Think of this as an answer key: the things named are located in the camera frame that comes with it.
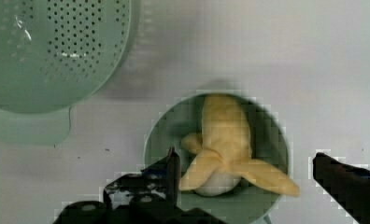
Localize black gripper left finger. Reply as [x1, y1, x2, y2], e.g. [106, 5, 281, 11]
[103, 147, 181, 209]

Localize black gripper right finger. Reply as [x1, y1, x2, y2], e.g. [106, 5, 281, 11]
[312, 152, 370, 224]

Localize yellow plush peeled banana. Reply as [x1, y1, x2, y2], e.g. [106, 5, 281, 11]
[179, 94, 300, 197]

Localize green mug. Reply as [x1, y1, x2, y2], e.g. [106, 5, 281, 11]
[144, 93, 292, 224]

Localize green perforated colander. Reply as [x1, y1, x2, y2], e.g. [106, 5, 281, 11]
[0, 0, 140, 145]

